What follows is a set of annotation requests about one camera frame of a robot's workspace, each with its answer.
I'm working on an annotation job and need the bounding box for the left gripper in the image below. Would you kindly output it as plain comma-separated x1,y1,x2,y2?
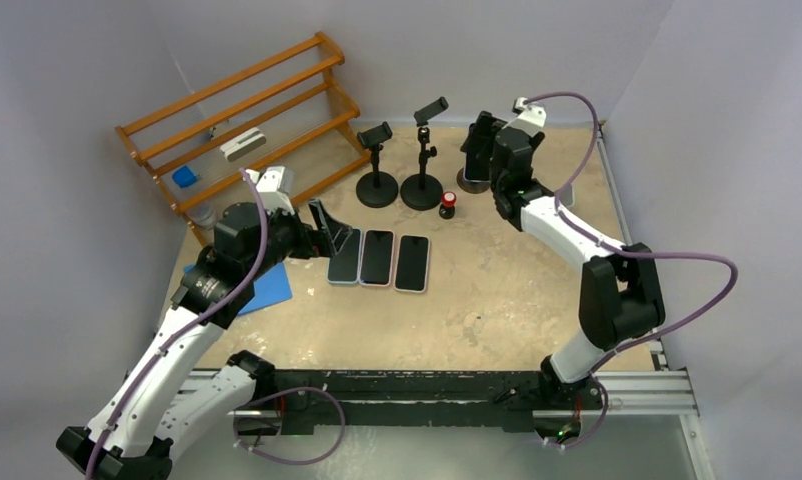
245,198,349,280

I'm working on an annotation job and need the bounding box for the black phone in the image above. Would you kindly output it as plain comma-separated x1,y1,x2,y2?
393,235,431,293
463,122,500,184

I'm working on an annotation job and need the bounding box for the light blue case phone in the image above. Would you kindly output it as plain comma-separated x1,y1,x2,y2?
327,228,363,285

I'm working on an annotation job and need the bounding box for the pink case phone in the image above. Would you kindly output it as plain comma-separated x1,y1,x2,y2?
359,230,395,286

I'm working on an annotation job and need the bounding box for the black phone stand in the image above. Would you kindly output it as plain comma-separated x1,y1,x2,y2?
400,96,449,211
356,121,399,208

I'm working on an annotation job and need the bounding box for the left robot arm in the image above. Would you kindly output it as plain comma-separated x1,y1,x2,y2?
56,194,352,479

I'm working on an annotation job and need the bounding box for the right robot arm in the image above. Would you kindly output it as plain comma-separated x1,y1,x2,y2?
461,110,665,407

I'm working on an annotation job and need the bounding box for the silver phone stand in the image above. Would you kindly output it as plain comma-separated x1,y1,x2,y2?
559,185,575,208

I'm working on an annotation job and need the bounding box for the red black stamp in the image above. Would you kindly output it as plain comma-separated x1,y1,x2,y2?
439,191,457,220

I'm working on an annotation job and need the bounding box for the blue mat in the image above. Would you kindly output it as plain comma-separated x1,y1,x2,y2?
171,262,292,324

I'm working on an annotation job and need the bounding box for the orange wooden rack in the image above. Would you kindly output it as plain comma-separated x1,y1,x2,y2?
115,31,369,246

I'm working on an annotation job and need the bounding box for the white eraser block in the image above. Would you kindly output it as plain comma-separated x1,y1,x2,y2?
219,127,267,163

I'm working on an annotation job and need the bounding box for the clear plastic cup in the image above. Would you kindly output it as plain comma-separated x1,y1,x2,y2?
187,202,218,230

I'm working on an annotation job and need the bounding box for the blue cube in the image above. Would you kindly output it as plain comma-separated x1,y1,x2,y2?
171,165,199,189

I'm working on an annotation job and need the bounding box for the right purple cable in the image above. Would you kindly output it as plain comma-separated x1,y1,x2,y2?
523,91,740,452

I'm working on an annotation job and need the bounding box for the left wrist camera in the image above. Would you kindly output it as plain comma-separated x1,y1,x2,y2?
247,166,295,214

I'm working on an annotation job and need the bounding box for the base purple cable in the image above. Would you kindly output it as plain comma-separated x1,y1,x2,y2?
232,386,347,467

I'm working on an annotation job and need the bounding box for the black base frame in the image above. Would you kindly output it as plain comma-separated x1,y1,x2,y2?
240,369,603,437

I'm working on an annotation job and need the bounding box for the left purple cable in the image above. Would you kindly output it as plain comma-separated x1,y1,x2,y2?
82,167,271,480

